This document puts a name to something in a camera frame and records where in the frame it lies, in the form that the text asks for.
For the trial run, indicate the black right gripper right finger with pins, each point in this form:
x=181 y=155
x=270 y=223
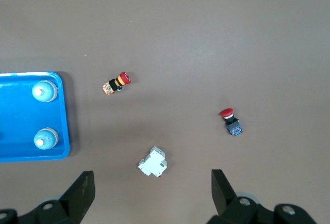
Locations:
x=224 y=198

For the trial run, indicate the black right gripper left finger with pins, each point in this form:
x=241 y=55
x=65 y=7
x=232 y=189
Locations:
x=77 y=195

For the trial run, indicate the light blue service bell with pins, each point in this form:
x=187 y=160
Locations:
x=46 y=138
x=44 y=91

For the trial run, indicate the white circuit breaker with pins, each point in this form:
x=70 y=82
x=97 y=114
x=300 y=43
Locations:
x=152 y=162

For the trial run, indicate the red mushroom push button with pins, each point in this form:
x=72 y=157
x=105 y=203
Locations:
x=227 y=112

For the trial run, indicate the blue plastic tray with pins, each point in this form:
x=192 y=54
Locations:
x=20 y=120

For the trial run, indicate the red yellow emergency stop button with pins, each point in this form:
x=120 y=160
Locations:
x=121 y=79

